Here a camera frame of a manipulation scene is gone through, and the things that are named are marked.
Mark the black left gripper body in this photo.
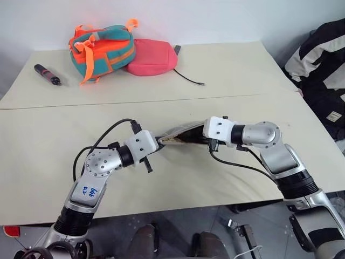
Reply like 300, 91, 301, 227
139, 136, 163, 174

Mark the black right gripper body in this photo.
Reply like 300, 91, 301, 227
198, 134, 216, 148

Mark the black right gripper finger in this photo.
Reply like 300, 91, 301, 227
185, 125, 205, 144

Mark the pink fabric pouch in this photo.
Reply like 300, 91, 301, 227
126, 38, 179, 78

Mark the dark rounded shape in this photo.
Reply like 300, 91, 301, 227
134, 223, 160, 259
192, 231, 230, 259

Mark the teal and orange backpack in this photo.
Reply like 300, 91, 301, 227
68, 18, 139, 86

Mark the black and white jacket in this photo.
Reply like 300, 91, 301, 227
284, 19, 345, 144

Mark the black and red marker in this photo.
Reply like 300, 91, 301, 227
33, 64, 64, 87

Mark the black wheel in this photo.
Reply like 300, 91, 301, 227
15, 241, 79, 259

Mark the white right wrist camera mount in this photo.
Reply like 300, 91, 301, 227
202, 116, 237, 148

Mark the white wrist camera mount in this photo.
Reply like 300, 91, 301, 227
202, 116, 237, 148
124, 130, 158, 165

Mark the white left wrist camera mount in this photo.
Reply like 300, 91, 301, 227
124, 130, 158, 165

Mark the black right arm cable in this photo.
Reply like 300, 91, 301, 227
207, 139, 279, 185

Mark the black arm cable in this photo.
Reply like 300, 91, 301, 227
73, 118, 142, 185
207, 139, 279, 185

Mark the thin black loose cable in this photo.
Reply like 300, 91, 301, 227
173, 69, 207, 87

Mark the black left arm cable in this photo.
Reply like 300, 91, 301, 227
73, 118, 142, 185

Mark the black metal bracket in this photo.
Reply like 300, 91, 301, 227
226, 218, 261, 256

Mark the thin white cable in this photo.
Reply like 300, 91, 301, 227
234, 244, 264, 259

